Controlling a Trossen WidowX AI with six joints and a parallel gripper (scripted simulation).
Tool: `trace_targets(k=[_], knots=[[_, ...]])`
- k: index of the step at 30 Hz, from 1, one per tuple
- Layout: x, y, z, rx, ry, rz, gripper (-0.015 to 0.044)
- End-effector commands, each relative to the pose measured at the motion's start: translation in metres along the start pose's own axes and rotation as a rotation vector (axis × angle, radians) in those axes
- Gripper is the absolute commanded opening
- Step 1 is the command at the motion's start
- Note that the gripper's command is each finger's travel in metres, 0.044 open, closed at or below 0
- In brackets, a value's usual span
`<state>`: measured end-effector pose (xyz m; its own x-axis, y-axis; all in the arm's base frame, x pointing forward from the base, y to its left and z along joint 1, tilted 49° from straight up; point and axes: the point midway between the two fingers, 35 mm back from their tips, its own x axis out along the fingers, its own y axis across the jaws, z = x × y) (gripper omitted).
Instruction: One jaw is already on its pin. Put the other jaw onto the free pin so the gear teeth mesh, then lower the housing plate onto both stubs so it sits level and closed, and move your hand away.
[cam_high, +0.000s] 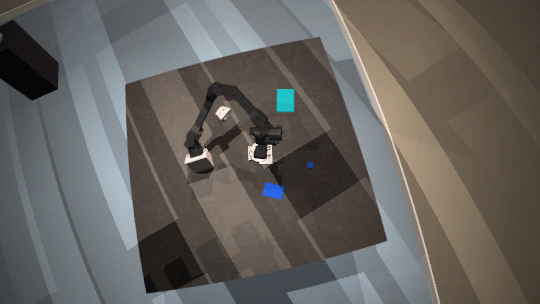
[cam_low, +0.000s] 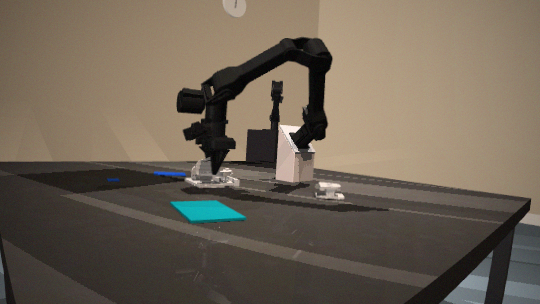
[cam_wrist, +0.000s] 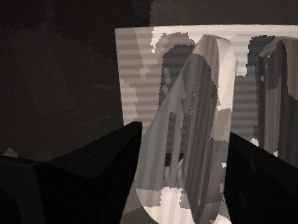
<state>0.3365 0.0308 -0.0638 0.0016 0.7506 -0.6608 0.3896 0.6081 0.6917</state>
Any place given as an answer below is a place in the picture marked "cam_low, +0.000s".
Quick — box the teal flat plate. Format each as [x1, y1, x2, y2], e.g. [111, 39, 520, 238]
[170, 200, 246, 224]

